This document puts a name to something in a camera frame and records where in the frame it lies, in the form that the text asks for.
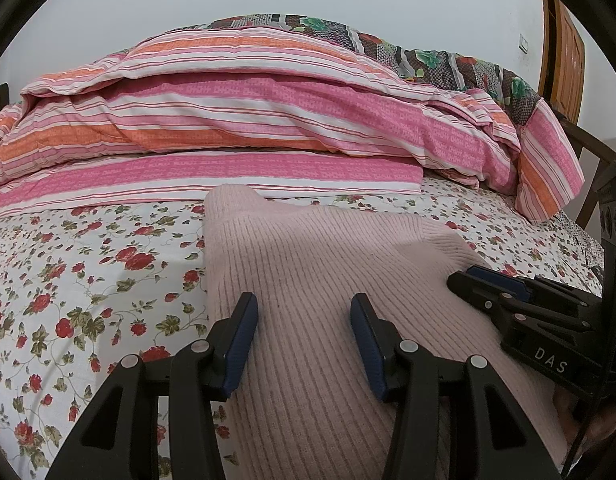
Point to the wall switch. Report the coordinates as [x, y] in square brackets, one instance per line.
[523, 43]

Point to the wooden door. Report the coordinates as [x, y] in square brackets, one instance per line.
[562, 55]

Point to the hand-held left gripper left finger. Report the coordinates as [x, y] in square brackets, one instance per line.
[238, 340]

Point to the floral bedsheet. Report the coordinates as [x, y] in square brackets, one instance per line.
[88, 270]

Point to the dark wooden bed rail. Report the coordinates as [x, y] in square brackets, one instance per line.
[585, 150]

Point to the pink orange striped quilt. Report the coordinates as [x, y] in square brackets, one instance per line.
[238, 105]

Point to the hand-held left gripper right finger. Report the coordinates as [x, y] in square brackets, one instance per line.
[370, 345]

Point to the pink knit sweater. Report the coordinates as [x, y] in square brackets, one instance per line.
[313, 270]

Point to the person's right hand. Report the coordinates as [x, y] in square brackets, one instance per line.
[580, 417]

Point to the brown floral patterned blanket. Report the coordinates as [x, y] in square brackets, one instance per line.
[387, 47]

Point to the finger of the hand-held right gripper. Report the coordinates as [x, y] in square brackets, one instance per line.
[492, 305]
[502, 279]

